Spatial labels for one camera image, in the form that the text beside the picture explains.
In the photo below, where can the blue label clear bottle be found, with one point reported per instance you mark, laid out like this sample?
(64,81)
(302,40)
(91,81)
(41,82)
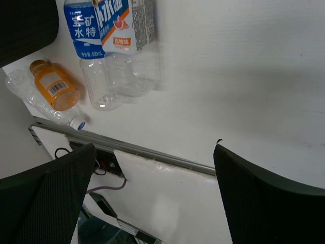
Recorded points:
(82,23)

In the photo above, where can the aluminium table edge rail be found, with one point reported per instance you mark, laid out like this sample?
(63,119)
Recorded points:
(110,144)

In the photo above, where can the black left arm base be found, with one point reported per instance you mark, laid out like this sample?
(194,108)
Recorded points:
(106,162)

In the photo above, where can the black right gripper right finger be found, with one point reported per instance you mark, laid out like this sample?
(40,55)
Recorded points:
(264,207)

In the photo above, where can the small orange juice bottle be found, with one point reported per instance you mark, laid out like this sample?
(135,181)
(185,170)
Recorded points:
(56,88)

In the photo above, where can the black ribbed plastic bin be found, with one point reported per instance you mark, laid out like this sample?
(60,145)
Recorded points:
(26,27)

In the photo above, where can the clear plastic bottle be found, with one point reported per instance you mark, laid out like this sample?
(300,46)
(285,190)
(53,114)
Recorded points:
(20,83)

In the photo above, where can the grapefruit label clear bottle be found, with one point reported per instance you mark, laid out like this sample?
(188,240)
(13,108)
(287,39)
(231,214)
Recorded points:
(128,38)

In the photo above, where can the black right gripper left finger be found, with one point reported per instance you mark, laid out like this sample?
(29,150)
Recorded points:
(42,205)

